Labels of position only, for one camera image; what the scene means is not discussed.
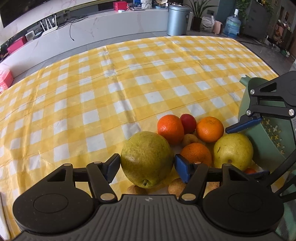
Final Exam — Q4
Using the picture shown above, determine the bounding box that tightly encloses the black hanging cable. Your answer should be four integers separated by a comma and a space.
69, 15, 88, 42

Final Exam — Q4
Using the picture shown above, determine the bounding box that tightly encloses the yellow pear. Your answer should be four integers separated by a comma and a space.
213, 133, 253, 171

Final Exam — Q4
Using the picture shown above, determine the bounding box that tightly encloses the orange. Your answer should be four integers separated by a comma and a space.
157, 114, 185, 146
196, 116, 224, 143
180, 143, 212, 167

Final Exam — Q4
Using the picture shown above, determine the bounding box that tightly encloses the small yellow fruit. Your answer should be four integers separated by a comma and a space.
181, 133, 205, 148

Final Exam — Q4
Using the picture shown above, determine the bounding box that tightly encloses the pink small bin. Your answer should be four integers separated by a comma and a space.
212, 20, 223, 35

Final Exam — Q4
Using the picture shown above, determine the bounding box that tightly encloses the white plastic bag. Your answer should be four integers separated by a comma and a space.
200, 16, 215, 32

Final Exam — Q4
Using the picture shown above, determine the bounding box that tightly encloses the blue water jug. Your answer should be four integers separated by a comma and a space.
223, 9, 241, 39

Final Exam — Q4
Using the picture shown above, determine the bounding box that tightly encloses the dark grey cabinet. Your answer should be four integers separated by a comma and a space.
242, 1, 271, 40

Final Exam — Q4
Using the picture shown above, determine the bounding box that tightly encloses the potted green plant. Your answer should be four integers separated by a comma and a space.
185, 0, 217, 32

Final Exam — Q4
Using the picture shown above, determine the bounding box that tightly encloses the brown longan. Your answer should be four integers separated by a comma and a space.
168, 178, 186, 197
126, 184, 147, 195

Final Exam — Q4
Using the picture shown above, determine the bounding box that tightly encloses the black television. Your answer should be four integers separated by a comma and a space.
0, 0, 47, 27

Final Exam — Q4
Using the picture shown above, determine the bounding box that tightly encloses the white wifi router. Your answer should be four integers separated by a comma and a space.
40, 18, 58, 35

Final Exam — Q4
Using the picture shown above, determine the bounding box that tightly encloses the grey metal trash can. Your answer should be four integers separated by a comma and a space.
166, 5, 190, 36

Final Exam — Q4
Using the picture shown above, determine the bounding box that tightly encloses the yellow checkered tablecloth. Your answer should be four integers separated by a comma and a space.
1, 36, 276, 238

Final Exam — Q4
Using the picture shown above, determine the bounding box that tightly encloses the pink box on floor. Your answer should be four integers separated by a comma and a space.
0, 65, 14, 93

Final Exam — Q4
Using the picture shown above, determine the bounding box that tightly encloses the red box on bench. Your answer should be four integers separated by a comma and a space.
113, 1, 128, 11

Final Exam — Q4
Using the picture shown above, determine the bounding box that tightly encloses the large green pear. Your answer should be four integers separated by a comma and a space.
120, 131, 174, 189

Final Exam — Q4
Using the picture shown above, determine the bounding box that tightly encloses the small red cherry tomato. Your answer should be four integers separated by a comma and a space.
244, 168, 257, 174

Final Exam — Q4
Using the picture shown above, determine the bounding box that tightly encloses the pink box on bench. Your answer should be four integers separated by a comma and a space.
7, 36, 27, 54

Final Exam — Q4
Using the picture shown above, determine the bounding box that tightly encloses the green colander bowl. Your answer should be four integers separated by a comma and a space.
238, 75, 295, 171

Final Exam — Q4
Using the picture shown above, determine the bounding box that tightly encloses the white marble tv bench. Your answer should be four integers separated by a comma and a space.
1, 9, 169, 77

